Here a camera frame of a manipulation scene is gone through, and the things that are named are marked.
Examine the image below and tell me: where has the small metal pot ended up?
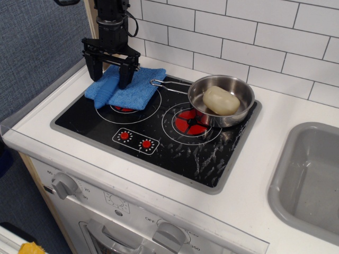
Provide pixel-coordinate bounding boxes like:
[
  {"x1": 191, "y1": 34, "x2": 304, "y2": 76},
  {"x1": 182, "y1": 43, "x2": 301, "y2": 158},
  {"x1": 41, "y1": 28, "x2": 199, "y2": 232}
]
[{"x1": 150, "y1": 75, "x2": 255, "y2": 128}]

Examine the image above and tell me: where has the yellow black object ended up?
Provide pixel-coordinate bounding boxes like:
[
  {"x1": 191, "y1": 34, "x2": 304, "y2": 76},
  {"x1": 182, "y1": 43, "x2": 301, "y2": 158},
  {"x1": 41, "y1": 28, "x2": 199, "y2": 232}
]
[{"x1": 18, "y1": 242, "x2": 46, "y2": 254}]

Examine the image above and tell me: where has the grey right oven knob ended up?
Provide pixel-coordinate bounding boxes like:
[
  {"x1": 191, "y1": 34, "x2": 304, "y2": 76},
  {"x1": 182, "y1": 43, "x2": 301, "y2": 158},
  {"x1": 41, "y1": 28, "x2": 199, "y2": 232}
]
[{"x1": 152, "y1": 222, "x2": 186, "y2": 253}]

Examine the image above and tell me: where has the blue folded cloth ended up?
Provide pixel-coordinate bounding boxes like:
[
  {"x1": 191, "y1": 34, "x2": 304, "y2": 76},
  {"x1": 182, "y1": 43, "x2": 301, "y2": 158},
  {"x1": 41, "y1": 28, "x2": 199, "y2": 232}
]
[{"x1": 85, "y1": 66, "x2": 166, "y2": 110}]

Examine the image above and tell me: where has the grey left oven knob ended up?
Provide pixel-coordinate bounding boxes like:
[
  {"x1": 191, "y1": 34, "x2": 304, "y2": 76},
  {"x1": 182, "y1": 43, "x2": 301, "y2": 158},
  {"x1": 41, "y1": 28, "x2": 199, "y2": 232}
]
[{"x1": 52, "y1": 173, "x2": 78, "y2": 200}]

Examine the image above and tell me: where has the beige toy potato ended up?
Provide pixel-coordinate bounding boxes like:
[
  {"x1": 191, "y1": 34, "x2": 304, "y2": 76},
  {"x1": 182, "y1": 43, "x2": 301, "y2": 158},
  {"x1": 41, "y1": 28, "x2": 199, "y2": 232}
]
[{"x1": 203, "y1": 86, "x2": 240, "y2": 116}]

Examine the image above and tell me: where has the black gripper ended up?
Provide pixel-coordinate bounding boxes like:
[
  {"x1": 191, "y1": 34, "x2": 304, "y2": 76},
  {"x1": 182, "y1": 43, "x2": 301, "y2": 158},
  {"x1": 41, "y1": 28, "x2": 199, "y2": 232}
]
[{"x1": 82, "y1": 26, "x2": 140, "y2": 89}]

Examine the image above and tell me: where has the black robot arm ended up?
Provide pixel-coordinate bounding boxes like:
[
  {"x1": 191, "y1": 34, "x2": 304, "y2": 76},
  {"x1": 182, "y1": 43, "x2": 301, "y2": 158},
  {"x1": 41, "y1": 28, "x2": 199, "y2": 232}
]
[{"x1": 82, "y1": 1, "x2": 140, "y2": 89}]

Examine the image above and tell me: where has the white toy oven front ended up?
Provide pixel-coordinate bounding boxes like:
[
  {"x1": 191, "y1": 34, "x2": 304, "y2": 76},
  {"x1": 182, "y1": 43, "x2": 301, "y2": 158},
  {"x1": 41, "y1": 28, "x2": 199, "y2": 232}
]
[{"x1": 32, "y1": 159, "x2": 268, "y2": 253}]

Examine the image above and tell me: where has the black toy stovetop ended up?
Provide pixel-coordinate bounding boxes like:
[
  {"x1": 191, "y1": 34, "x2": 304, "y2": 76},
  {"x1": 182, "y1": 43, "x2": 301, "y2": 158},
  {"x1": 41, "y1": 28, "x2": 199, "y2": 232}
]
[{"x1": 51, "y1": 75, "x2": 262, "y2": 194}]

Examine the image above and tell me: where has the blue handled metal spoon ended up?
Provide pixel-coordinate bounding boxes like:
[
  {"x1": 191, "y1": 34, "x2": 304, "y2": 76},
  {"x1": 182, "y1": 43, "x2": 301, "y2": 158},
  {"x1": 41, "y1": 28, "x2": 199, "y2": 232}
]
[{"x1": 94, "y1": 76, "x2": 120, "y2": 109}]

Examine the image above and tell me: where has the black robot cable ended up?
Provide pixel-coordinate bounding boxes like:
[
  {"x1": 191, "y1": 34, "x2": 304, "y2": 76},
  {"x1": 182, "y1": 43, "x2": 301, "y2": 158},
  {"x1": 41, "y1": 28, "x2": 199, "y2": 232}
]
[{"x1": 124, "y1": 10, "x2": 139, "y2": 38}]

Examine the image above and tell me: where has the light wooden side post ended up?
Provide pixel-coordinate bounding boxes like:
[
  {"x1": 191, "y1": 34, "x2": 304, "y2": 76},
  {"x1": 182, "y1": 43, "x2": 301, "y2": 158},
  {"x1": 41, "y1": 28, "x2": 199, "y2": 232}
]
[{"x1": 84, "y1": 0, "x2": 106, "y2": 71}]

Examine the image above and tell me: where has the grey plastic sink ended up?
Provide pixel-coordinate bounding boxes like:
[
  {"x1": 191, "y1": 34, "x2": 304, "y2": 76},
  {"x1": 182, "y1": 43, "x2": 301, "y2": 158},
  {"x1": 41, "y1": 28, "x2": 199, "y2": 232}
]
[{"x1": 267, "y1": 122, "x2": 338, "y2": 245}]

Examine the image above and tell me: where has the grey oven knob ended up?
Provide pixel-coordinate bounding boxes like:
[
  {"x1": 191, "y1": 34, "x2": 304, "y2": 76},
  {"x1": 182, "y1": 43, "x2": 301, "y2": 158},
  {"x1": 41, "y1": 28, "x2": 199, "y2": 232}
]
[
  {"x1": 152, "y1": 222, "x2": 186, "y2": 253},
  {"x1": 52, "y1": 173, "x2": 78, "y2": 200}
]

